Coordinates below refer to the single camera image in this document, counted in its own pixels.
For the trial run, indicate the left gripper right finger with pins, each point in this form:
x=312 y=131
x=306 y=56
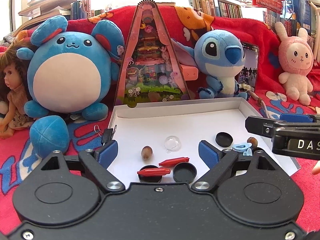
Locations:
x=220 y=165

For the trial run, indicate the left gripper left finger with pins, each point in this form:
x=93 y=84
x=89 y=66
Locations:
x=95 y=165

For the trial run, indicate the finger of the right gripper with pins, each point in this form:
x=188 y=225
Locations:
x=260 y=126
x=300 y=118

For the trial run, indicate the brown hazelnut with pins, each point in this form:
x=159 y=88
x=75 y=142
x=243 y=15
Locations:
x=253 y=141
x=146 y=152

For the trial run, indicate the black round cap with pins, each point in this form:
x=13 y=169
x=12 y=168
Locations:
x=154 y=179
x=224 y=139
x=184 y=173

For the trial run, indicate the light blue plastic clip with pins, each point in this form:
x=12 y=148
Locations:
x=244 y=148

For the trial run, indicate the clear plastic dome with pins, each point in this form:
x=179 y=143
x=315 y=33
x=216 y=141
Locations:
x=172 y=144

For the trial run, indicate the person's hand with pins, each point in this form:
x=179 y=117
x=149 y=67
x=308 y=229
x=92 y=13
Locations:
x=316 y=169

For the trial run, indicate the black binder clip on box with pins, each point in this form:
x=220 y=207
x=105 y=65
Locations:
x=106 y=135

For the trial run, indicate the black smartphone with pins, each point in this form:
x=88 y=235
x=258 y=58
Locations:
x=248 y=75

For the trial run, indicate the white shallow cardboard box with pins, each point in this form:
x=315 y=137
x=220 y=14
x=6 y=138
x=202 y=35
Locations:
x=149 y=124

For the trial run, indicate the pink bunny plush toy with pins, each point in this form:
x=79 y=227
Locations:
x=296 y=59

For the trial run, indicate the Stitch plush toy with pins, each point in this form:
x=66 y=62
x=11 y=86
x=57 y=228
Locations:
x=220 y=56

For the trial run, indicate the blue round plush toy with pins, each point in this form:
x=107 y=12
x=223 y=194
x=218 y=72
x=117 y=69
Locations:
x=70 y=72

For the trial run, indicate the pink triangular diorama house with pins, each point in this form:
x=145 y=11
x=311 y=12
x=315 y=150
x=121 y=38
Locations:
x=150 y=70

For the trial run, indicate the brown-haired doll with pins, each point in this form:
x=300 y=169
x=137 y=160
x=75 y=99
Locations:
x=14 y=88

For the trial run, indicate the blue paper bag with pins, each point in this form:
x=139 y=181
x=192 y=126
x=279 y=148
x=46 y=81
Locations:
x=299 y=10

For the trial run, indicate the row of books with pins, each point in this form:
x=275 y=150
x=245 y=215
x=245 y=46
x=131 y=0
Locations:
x=219 y=8

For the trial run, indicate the stack of papers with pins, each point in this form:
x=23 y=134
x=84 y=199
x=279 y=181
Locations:
x=39 y=7

